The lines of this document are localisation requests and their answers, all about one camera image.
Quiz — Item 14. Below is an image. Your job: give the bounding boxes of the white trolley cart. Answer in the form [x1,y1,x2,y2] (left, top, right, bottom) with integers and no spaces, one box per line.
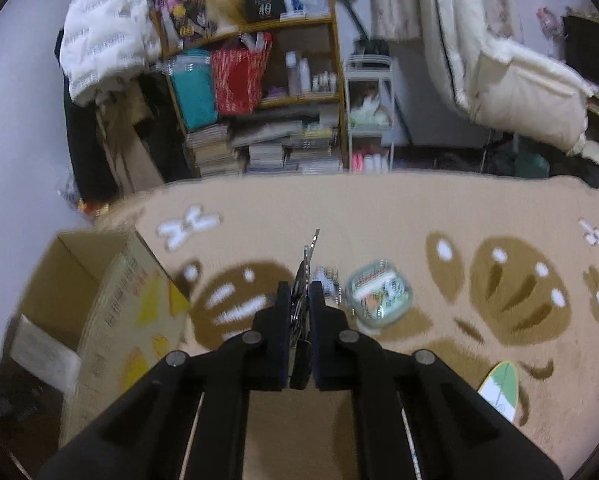
[343,55,397,174]

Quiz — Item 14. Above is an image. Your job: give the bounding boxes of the cream puffer coat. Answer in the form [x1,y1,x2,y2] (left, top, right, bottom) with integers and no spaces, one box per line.
[429,0,596,154]

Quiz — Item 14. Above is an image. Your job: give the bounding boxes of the red patterned bag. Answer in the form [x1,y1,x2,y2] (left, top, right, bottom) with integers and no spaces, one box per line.
[210,35,275,116]

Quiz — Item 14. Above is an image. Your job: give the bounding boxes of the leaning cardboard sheets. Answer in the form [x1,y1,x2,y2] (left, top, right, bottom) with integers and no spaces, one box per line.
[96,85,166,196]

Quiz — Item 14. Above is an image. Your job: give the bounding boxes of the pink and black bag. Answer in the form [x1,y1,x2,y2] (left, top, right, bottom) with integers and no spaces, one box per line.
[156,0,213,44]

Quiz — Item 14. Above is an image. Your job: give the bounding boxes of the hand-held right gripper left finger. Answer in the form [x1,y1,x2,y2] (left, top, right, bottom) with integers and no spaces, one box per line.
[38,280,293,480]

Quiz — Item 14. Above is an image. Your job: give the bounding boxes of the bunch of keys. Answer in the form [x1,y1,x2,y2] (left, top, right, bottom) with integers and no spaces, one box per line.
[287,229,341,391]

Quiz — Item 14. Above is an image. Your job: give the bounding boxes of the dark hanging coat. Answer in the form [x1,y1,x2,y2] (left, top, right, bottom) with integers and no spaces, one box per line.
[54,30,121,202]

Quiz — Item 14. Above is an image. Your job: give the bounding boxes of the green bag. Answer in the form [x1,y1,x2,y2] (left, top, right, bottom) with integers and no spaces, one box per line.
[509,150,551,179]

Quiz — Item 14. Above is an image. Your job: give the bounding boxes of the teal bag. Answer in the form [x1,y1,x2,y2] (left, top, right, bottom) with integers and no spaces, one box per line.
[170,50,220,131]

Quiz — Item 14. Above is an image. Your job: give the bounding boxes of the beige printed blanket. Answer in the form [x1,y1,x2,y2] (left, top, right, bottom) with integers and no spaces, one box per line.
[60,170,599,480]

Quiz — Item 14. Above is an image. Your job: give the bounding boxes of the wooden shelf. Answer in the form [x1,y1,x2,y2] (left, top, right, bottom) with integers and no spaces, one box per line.
[152,0,350,179]

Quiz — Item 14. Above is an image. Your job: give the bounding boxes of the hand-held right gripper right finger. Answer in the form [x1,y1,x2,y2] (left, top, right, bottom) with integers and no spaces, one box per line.
[307,280,565,480]

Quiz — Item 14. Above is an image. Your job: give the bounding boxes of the black box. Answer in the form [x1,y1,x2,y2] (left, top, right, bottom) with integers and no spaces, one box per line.
[244,0,287,22]

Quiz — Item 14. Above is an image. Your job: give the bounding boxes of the narrow stack of books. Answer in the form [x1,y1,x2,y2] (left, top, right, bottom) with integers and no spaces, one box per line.
[184,125,243,177]

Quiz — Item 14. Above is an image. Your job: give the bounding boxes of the white printed puffer jacket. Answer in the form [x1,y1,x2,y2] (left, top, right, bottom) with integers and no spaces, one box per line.
[60,0,163,107]

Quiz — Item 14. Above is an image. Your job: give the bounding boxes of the black monitor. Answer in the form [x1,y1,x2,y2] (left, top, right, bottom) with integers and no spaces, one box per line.
[562,14,599,94]

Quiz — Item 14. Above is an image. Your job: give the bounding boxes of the cardboard box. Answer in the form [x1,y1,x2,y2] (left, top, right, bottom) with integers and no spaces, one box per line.
[2,230,193,448]

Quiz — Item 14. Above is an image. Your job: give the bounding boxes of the pink desk fan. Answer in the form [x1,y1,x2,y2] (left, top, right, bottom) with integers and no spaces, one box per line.
[537,6,565,56]

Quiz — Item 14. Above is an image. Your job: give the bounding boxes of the wide stack of books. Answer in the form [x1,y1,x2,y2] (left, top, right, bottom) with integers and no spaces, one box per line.
[232,107,345,176]

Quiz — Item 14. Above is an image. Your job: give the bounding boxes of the cream cushion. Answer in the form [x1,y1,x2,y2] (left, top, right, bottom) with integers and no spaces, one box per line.
[577,140,599,169]

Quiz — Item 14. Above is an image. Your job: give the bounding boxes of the blonde wig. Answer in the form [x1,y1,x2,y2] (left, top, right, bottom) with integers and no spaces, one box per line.
[202,0,251,29]

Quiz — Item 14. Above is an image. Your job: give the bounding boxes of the clear case with stickers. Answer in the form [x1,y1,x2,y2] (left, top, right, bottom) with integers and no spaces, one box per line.
[344,259,413,329]

